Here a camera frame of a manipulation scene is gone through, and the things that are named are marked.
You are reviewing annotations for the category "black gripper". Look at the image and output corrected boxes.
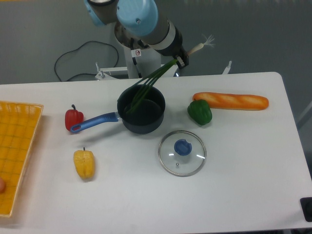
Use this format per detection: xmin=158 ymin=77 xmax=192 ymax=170
xmin=156 ymin=27 xmax=189 ymax=69

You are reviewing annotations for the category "green onion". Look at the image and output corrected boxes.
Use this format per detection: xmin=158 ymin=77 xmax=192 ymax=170
xmin=126 ymin=34 xmax=215 ymax=114

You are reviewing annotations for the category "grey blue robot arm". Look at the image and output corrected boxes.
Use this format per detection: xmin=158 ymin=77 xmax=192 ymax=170
xmin=84 ymin=0 xmax=189 ymax=69

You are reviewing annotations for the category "baguette bread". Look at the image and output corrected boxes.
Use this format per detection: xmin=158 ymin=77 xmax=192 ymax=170
xmin=193 ymin=92 xmax=269 ymax=111

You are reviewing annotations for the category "green bell pepper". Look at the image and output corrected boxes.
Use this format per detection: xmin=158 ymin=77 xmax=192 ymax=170
xmin=187 ymin=99 xmax=213 ymax=126

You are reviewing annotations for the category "glass lid with blue knob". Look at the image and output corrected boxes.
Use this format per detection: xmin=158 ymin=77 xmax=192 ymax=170
xmin=157 ymin=130 xmax=207 ymax=177

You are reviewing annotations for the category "red bell pepper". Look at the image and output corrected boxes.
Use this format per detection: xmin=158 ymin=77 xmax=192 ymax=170
xmin=64 ymin=104 xmax=84 ymax=131

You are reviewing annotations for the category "yellow bell pepper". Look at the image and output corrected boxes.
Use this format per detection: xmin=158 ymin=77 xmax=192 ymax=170
xmin=73 ymin=147 xmax=96 ymax=180

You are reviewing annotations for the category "yellow woven basket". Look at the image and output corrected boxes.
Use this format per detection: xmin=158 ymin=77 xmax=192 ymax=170
xmin=0 ymin=101 xmax=44 ymax=217

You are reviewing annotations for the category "black object at table corner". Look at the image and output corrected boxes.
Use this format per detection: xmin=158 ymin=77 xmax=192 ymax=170
xmin=300 ymin=197 xmax=312 ymax=222

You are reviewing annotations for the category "white table clamp bracket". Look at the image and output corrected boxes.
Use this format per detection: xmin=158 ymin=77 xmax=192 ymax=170
xmin=222 ymin=60 xmax=232 ymax=75

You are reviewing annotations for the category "dark pot with blue handle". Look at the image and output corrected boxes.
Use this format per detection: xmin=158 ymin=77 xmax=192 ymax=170
xmin=70 ymin=85 xmax=165 ymax=134

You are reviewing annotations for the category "black cable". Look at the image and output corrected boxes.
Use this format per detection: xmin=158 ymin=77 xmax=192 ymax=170
xmin=54 ymin=40 xmax=119 ymax=82

